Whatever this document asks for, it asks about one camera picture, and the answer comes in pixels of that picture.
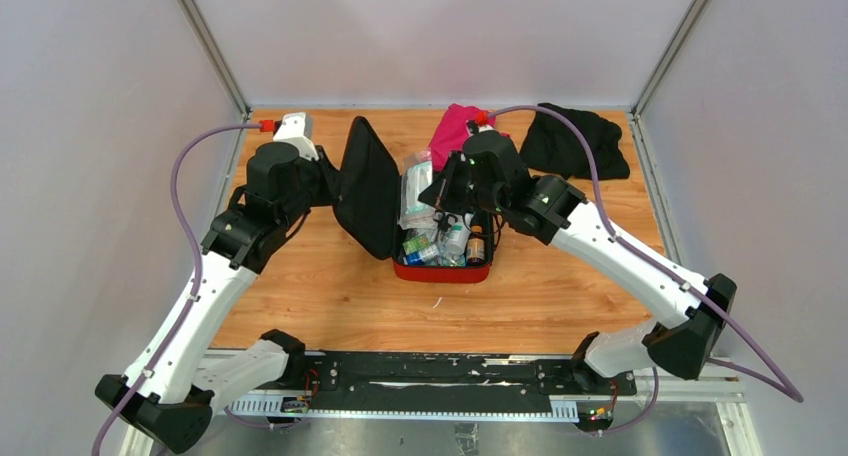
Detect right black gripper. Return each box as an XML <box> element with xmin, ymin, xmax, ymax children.
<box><xmin>420</xmin><ymin>150</ymin><xmax>506</xmax><ymax>216</ymax></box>

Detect red black medicine kit case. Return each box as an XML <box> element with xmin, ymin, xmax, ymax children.
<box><xmin>332</xmin><ymin>116</ymin><xmax>496</xmax><ymax>284</ymax></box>

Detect blue labelled bandage roll bag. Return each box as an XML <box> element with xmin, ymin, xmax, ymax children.
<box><xmin>404</xmin><ymin>245</ymin><xmax>440</xmax><ymax>266</ymax></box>

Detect black handled scissors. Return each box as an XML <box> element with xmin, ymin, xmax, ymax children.
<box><xmin>434</xmin><ymin>210</ymin><xmax>459</xmax><ymax>239</ymax></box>

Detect teal blister pack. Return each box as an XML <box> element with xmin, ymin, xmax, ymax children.
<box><xmin>399</xmin><ymin>149</ymin><xmax>435</xmax><ymax>229</ymax></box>

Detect small green medicine box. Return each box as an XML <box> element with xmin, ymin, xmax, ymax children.
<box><xmin>402</xmin><ymin>234</ymin><xmax>432</xmax><ymax>255</ymax></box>

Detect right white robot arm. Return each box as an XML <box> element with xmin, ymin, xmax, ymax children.
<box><xmin>418</xmin><ymin>130</ymin><xmax>736</xmax><ymax>394</ymax></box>

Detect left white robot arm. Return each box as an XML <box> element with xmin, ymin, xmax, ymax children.
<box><xmin>95</xmin><ymin>141</ymin><xmax>339</xmax><ymax>454</ymax></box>

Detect brown medicine bottle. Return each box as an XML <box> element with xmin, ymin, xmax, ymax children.
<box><xmin>465</xmin><ymin>224</ymin><xmax>486</xmax><ymax>266</ymax></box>

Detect white lotion bottle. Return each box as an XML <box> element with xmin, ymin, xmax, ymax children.
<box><xmin>443</xmin><ymin>213</ymin><xmax>473</xmax><ymax>258</ymax></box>

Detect pink folded cloth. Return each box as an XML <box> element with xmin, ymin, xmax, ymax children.
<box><xmin>428</xmin><ymin>103</ymin><xmax>487</xmax><ymax>173</ymax></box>

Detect black folded cloth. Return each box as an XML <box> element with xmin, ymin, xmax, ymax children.
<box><xmin>519</xmin><ymin>103</ymin><xmax>630</xmax><ymax>180</ymax></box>

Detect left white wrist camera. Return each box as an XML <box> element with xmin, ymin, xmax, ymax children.
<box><xmin>259</xmin><ymin>112</ymin><xmax>319</xmax><ymax>161</ymax></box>

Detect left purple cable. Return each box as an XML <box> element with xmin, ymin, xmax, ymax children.
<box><xmin>91</xmin><ymin>122</ymin><xmax>266</xmax><ymax>456</ymax></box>

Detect purple cable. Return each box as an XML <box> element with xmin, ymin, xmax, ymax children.
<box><xmin>91</xmin><ymin>122</ymin><xmax>266</xmax><ymax>456</ymax></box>
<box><xmin>486</xmin><ymin>105</ymin><xmax>804</xmax><ymax>434</ymax></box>

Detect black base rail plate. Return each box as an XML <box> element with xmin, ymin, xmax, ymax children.
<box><xmin>261</xmin><ymin>351</ymin><xmax>637</xmax><ymax>420</ymax></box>

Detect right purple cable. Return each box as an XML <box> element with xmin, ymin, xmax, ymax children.
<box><xmin>486</xmin><ymin>105</ymin><xmax>804</xmax><ymax>434</ymax></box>

